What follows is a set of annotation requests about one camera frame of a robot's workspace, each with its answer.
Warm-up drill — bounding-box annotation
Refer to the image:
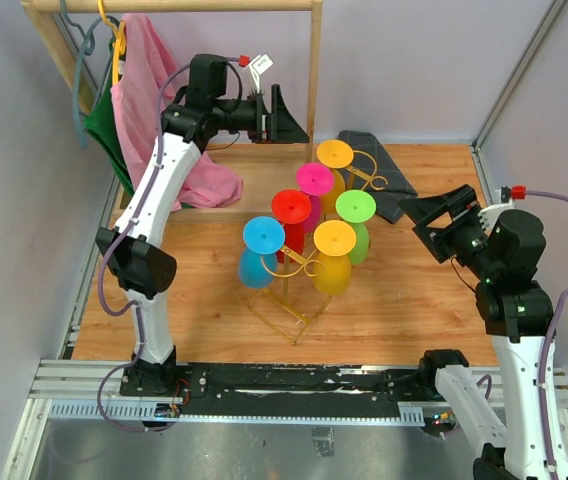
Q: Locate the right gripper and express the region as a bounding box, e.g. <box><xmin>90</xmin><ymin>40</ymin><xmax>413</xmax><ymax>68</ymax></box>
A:
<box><xmin>396</xmin><ymin>183</ymin><xmax>498</xmax><ymax>278</ymax></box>

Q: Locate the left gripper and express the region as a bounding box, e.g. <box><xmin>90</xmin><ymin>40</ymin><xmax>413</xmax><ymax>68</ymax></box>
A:
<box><xmin>214</xmin><ymin>84</ymin><xmax>310</xmax><ymax>146</ymax></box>

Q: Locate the orange wine glass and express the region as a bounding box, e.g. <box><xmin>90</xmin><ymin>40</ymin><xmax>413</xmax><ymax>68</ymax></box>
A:
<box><xmin>312</xmin><ymin>220</ymin><xmax>357</xmax><ymax>296</ymax></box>
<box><xmin>316</xmin><ymin>139</ymin><xmax>354</xmax><ymax>197</ymax></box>

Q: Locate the pink wine glass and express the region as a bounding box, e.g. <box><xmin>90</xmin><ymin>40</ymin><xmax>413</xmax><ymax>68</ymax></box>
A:
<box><xmin>296</xmin><ymin>163</ymin><xmax>334</xmax><ymax>233</ymax></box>

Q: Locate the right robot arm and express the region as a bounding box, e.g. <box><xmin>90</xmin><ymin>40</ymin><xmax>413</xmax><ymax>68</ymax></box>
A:
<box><xmin>399</xmin><ymin>185</ymin><xmax>568</xmax><ymax>479</ymax></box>

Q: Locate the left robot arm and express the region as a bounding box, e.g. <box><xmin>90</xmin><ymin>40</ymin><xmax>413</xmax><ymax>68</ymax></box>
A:
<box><xmin>96</xmin><ymin>54</ymin><xmax>310</xmax><ymax>396</ymax></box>

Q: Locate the green wine glass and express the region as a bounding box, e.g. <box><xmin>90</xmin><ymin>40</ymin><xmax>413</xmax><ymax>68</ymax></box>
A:
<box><xmin>336</xmin><ymin>190</ymin><xmax>376</xmax><ymax>265</ymax></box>

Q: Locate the red wine glass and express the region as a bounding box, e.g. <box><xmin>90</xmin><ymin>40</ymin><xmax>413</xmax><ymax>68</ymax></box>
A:
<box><xmin>271</xmin><ymin>189</ymin><xmax>311</xmax><ymax>255</ymax></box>

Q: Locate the blue wine glass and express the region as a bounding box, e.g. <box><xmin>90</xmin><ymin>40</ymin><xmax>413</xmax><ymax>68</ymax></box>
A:
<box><xmin>238</xmin><ymin>216</ymin><xmax>285</xmax><ymax>289</ymax></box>

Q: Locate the wooden clothes rack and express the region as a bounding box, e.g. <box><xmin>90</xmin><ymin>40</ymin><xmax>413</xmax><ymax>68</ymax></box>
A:
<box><xmin>19</xmin><ymin>0</ymin><xmax>325</xmax><ymax>224</ymax></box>

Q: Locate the grey folded cloth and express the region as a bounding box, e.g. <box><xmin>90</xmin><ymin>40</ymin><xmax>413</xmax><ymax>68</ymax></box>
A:
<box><xmin>337</xmin><ymin>130</ymin><xmax>417</xmax><ymax>224</ymax></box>

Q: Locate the pink garment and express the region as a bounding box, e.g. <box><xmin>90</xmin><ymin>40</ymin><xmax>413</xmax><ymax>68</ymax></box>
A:
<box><xmin>111</xmin><ymin>13</ymin><xmax>243</xmax><ymax>211</ymax></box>

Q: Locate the green garment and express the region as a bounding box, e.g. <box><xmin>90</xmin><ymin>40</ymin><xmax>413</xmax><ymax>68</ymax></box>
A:
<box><xmin>83</xmin><ymin>40</ymin><xmax>134</xmax><ymax>195</ymax></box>

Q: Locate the yellow hanger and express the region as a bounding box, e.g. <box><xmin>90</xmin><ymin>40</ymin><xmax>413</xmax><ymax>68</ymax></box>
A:
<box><xmin>97</xmin><ymin>0</ymin><xmax>127</xmax><ymax>86</ymax></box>

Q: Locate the blue-grey hanger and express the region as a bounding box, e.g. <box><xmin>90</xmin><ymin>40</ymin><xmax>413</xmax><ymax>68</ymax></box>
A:
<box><xmin>59</xmin><ymin>0</ymin><xmax>103</xmax><ymax>150</ymax></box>

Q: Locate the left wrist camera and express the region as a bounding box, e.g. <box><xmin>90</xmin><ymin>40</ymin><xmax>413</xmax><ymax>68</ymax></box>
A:
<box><xmin>245</xmin><ymin>54</ymin><xmax>274</xmax><ymax>94</ymax></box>

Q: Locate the gold wire glass rack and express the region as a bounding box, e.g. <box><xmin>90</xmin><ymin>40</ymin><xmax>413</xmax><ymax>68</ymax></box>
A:
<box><xmin>249</xmin><ymin>147</ymin><xmax>387</xmax><ymax>330</ymax></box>

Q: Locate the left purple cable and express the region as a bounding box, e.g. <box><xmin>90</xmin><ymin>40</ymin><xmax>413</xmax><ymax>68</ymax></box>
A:
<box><xmin>95</xmin><ymin>55</ymin><xmax>250</xmax><ymax>434</ymax></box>

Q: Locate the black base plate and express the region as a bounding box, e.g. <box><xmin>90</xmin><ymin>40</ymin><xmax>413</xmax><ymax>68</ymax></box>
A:
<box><xmin>119</xmin><ymin>363</ymin><xmax>441</xmax><ymax>419</ymax></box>

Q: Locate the aluminium frame rail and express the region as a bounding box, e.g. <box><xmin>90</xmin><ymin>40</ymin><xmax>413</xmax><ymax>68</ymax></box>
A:
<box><xmin>4</xmin><ymin>339</ymin><xmax>568</xmax><ymax>479</ymax></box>

